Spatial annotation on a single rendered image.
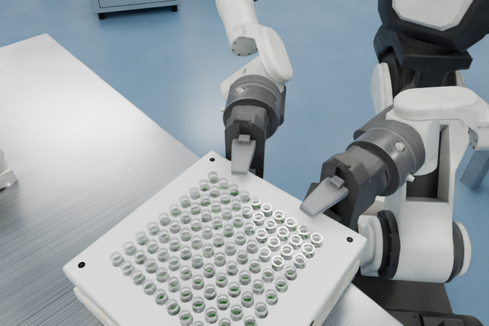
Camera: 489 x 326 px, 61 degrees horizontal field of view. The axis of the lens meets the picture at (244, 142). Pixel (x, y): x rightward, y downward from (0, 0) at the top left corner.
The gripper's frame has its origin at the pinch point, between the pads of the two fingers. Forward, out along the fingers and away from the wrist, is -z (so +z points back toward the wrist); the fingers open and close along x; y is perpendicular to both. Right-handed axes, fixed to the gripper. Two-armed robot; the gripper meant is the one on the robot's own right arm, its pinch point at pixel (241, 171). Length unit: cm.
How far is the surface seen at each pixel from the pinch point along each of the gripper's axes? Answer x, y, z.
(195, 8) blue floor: 91, 67, 254
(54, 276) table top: 6.9, 22.1, -14.4
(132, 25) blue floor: 91, 104, 220
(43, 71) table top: 7, 47, 31
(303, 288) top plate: -0.3, -8.5, -16.5
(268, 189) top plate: -0.3, -3.8, -3.1
